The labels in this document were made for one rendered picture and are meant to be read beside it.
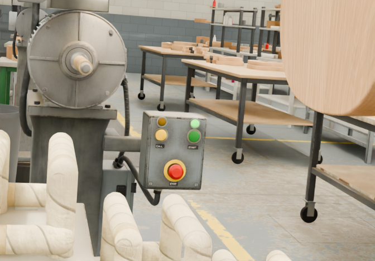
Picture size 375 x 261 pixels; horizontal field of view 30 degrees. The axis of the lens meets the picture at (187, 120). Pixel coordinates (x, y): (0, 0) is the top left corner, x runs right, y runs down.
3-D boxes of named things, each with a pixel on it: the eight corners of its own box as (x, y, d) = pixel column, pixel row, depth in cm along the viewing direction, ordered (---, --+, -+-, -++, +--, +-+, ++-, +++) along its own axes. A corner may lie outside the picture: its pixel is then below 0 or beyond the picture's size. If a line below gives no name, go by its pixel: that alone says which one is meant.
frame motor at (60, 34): (24, 91, 215) (28, 6, 211) (111, 96, 221) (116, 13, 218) (24, 110, 176) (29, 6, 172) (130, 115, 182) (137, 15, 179)
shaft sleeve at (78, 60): (71, 56, 174) (84, 54, 175) (74, 69, 175) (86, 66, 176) (77, 62, 157) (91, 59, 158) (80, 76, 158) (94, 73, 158)
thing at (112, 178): (91, 241, 221) (102, 69, 213) (124, 242, 223) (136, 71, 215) (96, 258, 206) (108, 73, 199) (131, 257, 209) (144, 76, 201)
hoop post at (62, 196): (44, 249, 80) (48, 168, 79) (72, 249, 81) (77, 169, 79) (44, 259, 77) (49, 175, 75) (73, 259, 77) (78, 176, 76)
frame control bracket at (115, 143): (102, 148, 196) (102, 134, 195) (168, 150, 200) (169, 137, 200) (104, 151, 192) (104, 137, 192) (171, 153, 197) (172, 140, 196)
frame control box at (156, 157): (111, 188, 209) (116, 102, 205) (181, 189, 214) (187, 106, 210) (122, 211, 185) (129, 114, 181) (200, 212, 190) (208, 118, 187)
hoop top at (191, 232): (159, 212, 99) (161, 191, 99) (181, 213, 100) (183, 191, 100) (187, 261, 80) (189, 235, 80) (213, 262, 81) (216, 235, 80)
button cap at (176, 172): (166, 176, 188) (167, 162, 187) (180, 177, 189) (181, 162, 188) (168, 179, 184) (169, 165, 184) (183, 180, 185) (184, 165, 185)
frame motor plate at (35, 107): (26, 98, 219) (27, 87, 219) (102, 102, 225) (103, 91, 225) (27, 116, 185) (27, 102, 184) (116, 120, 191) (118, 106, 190)
